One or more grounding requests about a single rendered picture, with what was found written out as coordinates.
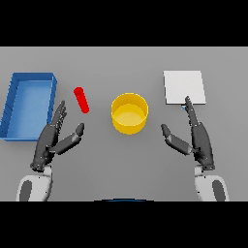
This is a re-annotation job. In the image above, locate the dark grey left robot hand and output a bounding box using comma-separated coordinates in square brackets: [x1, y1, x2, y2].
[29, 99, 85, 172]

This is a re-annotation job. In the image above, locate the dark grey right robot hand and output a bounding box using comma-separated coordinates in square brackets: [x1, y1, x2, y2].
[160, 95, 216, 171]

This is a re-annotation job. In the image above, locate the red beaker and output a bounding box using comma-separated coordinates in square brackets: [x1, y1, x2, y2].
[73, 86, 90, 114]

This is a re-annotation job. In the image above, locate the pale square scale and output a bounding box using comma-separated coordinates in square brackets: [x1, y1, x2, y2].
[163, 70, 207, 106]

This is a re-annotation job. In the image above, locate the yellow bowl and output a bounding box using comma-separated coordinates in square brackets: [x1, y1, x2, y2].
[110, 92, 150, 136]

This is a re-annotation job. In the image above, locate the blue tray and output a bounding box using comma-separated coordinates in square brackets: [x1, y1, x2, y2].
[0, 72, 58, 142]

